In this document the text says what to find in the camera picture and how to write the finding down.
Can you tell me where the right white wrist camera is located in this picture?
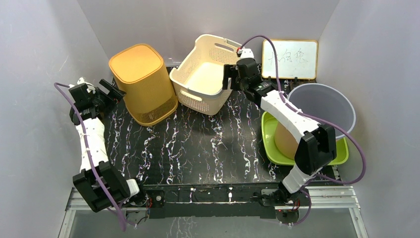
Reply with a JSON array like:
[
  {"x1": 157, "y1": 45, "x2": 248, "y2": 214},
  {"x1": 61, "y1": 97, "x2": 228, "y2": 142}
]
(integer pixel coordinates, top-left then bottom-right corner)
[{"x1": 236, "y1": 48, "x2": 254, "y2": 59}]

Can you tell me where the grey and tan bucket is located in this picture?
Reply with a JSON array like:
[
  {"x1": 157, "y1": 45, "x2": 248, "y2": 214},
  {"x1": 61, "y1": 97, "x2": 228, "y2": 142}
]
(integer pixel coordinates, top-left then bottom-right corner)
[{"x1": 274, "y1": 83, "x2": 356, "y2": 160}]

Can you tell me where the cream perforated basket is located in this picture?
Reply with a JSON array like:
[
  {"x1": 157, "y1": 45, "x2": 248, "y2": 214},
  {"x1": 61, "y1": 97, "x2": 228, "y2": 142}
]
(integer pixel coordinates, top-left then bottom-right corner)
[{"x1": 169, "y1": 34, "x2": 241, "y2": 116}]

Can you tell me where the green plastic tray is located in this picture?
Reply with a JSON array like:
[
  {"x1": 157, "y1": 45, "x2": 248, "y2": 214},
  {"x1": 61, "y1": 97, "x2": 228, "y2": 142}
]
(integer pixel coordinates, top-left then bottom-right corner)
[{"x1": 261, "y1": 112, "x2": 349, "y2": 166}]

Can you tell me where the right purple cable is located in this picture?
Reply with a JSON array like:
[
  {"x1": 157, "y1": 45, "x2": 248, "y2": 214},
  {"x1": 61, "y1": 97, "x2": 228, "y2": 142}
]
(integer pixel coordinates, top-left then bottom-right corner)
[{"x1": 237, "y1": 35, "x2": 367, "y2": 227}]

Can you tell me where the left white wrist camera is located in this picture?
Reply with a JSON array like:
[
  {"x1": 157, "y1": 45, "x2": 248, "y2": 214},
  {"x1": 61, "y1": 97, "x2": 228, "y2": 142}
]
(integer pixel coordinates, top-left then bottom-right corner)
[{"x1": 68, "y1": 77, "x2": 96, "y2": 94}]

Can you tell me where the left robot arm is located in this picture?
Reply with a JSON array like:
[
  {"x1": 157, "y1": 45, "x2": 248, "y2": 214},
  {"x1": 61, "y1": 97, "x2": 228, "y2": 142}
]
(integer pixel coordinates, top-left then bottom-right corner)
[{"x1": 68, "y1": 77, "x2": 148, "y2": 212}]

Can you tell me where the orange mesh basket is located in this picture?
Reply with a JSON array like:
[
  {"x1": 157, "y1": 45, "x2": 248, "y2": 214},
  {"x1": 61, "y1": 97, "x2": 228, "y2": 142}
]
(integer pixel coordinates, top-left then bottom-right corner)
[{"x1": 108, "y1": 44, "x2": 178, "y2": 126}]

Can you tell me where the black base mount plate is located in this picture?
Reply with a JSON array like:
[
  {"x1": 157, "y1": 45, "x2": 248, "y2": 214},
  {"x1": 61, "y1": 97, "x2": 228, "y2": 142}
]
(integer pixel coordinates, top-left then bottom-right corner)
[{"x1": 116, "y1": 183, "x2": 313, "y2": 221}]

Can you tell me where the aluminium rail frame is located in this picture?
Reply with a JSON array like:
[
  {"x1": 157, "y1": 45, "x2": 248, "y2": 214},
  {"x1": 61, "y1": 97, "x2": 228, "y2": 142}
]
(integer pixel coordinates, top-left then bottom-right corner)
[{"x1": 58, "y1": 186, "x2": 368, "y2": 238}]

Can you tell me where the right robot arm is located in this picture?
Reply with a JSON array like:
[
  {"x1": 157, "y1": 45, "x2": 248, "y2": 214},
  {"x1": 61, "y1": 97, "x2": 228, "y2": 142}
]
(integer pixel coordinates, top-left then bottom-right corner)
[{"x1": 222, "y1": 58, "x2": 337, "y2": 205}]

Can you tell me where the small whiteboard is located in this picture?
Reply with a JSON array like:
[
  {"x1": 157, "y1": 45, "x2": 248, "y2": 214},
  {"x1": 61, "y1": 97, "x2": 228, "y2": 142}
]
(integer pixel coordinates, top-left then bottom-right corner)
[{"x1": 262, "y1": 40, "x2": 318, "y2": 80}]

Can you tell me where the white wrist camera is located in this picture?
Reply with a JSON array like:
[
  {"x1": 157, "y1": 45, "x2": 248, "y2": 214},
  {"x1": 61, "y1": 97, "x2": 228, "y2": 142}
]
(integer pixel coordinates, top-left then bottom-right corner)
[
  {"x1": 68, "y1": 77, "x2": 96, "y2": 94},
  {"x1": 236, "y1": 48, "x2": 254, "y2": 59}
]

